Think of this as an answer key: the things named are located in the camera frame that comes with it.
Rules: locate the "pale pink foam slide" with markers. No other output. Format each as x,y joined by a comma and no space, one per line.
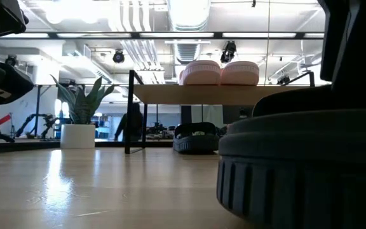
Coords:
240,73
200,73

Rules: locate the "dark grey foam slide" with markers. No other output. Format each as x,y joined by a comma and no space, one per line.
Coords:
195,143
297,175

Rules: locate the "red and white sign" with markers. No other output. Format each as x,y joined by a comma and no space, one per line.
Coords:
5,119

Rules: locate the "black ceiling spotlight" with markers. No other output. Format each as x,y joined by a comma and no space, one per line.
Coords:
283,79
118,56
10,60
228,51

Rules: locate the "background black robot arms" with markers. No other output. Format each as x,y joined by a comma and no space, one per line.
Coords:
38,124

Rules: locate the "green leafy plant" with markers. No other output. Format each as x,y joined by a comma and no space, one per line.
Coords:
83,105

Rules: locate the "white plant pot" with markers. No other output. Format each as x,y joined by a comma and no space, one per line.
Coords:
77,136

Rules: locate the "person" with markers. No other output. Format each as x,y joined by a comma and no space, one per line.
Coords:
129,122

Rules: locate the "overhead light bar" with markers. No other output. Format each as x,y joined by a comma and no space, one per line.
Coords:
176,35

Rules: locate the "background robot workstation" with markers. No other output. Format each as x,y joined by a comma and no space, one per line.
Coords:
160,130

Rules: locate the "wooden shelf with black frame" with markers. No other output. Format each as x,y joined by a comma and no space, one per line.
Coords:
202,94

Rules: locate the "silver ceiling air duct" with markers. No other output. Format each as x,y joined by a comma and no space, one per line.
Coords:
187,19

